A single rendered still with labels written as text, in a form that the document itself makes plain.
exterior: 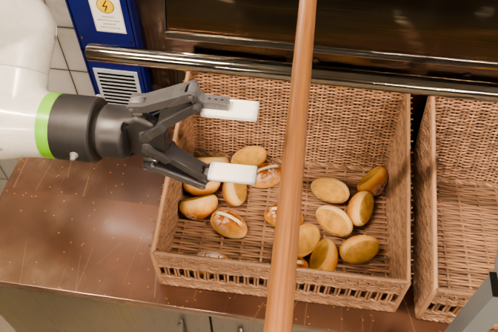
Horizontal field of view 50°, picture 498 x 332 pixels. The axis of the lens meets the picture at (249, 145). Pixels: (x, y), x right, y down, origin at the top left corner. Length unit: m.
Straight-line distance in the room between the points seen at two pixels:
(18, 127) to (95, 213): 0.71
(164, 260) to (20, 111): 0.55
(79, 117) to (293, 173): 0.29
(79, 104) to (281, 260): 0.33
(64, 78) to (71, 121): 0.87
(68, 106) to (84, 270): 0.69
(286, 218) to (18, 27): 0.43
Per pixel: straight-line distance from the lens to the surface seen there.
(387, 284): 1.17
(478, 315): 1.02
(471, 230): 1.46
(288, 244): 0.63
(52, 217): 1.46
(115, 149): 0.72
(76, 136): 0.73
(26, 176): 1.57
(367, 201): 1.36
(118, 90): 1.50
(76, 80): 1.58
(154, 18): 1.33
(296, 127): 0.73
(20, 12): 0.78
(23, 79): 0.78
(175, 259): 1.17
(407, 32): 1.27
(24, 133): 0.76
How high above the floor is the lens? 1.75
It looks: 51 degrees down
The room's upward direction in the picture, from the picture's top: straight up
